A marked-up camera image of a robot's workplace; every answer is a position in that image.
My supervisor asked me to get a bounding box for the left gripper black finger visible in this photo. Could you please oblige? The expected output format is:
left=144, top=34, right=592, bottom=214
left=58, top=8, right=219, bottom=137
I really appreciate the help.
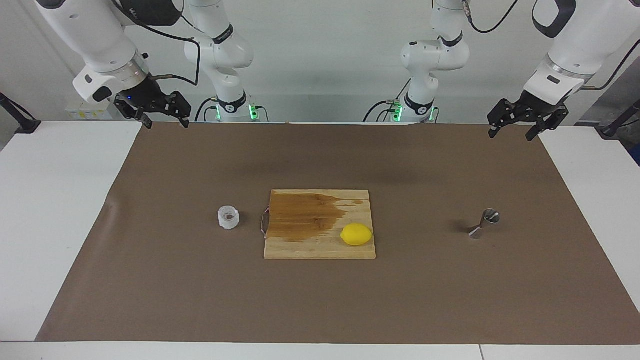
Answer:
left=487, top=98, right=519, bottom=139
left=525, top=105, right=570, bottom=143

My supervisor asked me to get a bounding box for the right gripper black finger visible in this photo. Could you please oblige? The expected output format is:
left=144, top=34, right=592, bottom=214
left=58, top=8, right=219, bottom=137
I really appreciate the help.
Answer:
left=114, top=96, right=154, bottom=130
left=167, top=91, right=193, bottom=129

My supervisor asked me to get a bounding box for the steel jigger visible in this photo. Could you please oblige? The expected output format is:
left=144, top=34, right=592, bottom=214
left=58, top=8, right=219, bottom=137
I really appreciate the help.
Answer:
left=467, top=208, right=501, bottom=240

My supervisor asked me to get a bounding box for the clear plastic cup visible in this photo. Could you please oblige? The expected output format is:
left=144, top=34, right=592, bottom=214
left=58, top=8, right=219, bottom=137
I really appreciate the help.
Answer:
left=217, top=205, right=240, bottom=231

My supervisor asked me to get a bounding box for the black clamp stand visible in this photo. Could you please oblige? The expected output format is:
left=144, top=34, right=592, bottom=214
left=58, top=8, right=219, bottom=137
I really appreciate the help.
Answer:
left=0, top=92, right=42, bottom=134
left=600, top=99, right=640, bottom=139

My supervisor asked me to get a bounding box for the white yellow power strip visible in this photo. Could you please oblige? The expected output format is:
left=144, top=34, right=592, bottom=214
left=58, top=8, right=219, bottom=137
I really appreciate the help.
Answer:
left=65, top=102, right=112, bottom=121

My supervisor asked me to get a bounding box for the brown table mat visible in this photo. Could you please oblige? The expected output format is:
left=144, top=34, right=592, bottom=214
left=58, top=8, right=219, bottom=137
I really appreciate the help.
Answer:
left=36, top=121, right=640, bottom=346

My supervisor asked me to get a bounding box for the yellow lemon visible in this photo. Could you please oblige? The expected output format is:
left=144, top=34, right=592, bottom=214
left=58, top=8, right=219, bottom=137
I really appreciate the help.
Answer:
left=340, top=223, right=374, bottom=247

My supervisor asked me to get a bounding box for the wooden cutting board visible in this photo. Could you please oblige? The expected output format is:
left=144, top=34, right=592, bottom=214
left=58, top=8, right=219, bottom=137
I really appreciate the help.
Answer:
left=260, top=189, right=377, bottom=260

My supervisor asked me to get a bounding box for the black right base cable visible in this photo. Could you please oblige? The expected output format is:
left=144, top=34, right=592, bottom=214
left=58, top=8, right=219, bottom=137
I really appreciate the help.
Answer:
left=194, top=97, right=221, bottom=122

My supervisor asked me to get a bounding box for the black base cable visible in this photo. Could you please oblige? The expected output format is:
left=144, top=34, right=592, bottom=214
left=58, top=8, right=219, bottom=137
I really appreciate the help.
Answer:
left=363, top=77, right=412, bottom=122
left=194, top=97, right=221, bottom=122

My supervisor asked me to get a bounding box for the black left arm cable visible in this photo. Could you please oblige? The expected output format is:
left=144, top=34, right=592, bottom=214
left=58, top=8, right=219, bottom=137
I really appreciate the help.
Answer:
left=462, top=0, right=640, bottom=92

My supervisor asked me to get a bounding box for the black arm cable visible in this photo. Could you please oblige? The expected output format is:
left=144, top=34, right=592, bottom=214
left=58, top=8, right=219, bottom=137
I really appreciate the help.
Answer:
left=112, top=0, right=202, bottom=87
left=462, top=0, right=640, bottom=92

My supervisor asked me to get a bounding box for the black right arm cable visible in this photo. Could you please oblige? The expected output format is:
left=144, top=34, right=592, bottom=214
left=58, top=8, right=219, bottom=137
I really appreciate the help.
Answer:
left=112, top=0, right=202, bottom=87

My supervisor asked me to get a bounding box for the black left base cable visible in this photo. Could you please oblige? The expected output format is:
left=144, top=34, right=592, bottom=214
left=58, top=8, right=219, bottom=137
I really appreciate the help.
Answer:
left=363, top=77, right=412, bottom=122

